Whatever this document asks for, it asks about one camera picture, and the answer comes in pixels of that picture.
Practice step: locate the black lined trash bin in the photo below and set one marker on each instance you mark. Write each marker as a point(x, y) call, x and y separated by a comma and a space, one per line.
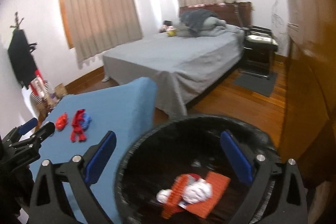
point(189, 144)

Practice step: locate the brown wooden wardrobe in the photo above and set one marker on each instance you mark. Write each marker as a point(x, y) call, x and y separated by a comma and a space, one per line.
point(308, 134)

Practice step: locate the grey sheeted bed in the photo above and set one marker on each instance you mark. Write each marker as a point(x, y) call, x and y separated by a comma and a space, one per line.
point(182, 67)

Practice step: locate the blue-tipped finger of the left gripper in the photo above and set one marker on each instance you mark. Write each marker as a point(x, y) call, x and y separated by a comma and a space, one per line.
point(28, 126)

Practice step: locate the yellow plush toy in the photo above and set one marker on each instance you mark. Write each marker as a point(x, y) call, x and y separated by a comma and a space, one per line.
point(171, 32)

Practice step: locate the blue plastic bag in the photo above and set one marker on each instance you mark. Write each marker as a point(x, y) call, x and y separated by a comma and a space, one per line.
point(85, 121)

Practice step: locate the dark grey folded clothing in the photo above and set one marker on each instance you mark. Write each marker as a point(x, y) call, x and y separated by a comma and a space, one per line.
point(194, 19)

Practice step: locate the wooden coat rack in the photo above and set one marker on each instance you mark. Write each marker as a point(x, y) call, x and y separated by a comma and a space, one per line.
point(48, 103)

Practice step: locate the orange ribbed packaging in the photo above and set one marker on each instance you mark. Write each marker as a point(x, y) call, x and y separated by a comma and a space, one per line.
point(219, 183)

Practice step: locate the black bag beside pillows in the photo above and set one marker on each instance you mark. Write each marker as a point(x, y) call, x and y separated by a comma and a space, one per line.
point(167, 23)

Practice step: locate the dark grey floor mat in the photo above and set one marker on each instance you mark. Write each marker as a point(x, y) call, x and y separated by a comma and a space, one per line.
point(260, 85)

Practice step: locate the checkered tote bag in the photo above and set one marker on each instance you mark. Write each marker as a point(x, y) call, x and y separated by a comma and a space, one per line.
point(36, 98)

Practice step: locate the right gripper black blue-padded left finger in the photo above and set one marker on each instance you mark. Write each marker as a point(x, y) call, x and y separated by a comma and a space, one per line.
point(49, 202)

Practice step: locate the red hanging garment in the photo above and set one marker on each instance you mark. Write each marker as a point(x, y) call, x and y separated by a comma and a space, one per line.
point(37, 85)

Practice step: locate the white paper wad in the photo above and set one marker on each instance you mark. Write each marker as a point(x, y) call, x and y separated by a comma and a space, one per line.
point(196, 191)

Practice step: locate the beige left window curtain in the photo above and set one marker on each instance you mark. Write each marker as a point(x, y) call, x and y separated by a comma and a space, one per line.
point(96, 26)

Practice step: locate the dark wooden headboard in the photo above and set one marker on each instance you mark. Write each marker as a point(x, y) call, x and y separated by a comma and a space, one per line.
point(223, 12)

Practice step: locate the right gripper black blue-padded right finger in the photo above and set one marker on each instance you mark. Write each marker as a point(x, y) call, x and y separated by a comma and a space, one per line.
point(275, 190)

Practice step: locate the grey pillows and duvet pile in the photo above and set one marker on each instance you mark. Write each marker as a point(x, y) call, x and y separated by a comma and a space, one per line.
point(211, 27)

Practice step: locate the black hanging coat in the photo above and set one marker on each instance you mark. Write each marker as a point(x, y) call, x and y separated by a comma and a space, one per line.
point(21, 58)

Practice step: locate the red cloth garment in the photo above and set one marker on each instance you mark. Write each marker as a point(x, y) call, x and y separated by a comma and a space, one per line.
point(77, 130)

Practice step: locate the brown paper bag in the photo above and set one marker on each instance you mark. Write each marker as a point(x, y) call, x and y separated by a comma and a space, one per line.
point(60, 91)

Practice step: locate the red plastic bag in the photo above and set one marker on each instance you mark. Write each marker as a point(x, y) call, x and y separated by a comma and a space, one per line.
point(61, 122)

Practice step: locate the black metal frame chair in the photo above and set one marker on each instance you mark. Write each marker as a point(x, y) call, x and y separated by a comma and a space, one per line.
point(259, 48)

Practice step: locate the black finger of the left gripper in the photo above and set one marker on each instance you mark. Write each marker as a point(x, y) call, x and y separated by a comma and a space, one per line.
point(43, 133)

